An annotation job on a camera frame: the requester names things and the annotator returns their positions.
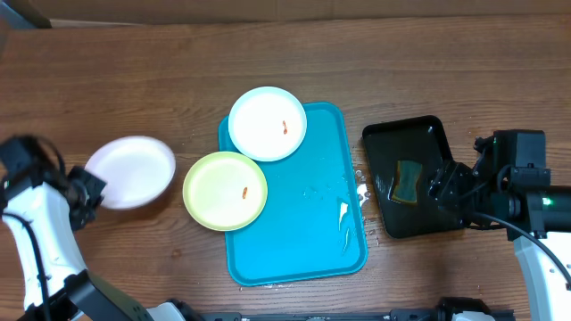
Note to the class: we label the yellow-green plate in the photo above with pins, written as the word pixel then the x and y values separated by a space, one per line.
pixel 225 191

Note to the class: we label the light blue plate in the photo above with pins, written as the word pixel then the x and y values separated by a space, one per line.
pixel 267 123

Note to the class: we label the black plastic tray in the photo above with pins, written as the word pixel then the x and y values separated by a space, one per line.
pixel 420 139

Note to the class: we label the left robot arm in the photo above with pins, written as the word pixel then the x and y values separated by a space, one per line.
pixel 43 208

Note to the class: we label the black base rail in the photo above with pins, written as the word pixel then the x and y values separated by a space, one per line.
pixel 447 309

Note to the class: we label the teal plastic tray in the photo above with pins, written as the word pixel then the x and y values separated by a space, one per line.
pixel 311 225

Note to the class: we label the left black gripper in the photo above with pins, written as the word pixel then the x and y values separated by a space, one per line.
pixel 86 212

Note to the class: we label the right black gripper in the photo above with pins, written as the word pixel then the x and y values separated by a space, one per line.
pixel 450 184

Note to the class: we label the white pink plate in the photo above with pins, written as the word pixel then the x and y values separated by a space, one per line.
pixel 136 170

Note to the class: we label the green and yellow sponge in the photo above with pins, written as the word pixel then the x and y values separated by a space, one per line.
pixel 405 182

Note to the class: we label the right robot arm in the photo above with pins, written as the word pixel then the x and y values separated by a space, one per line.
pixel 510 188

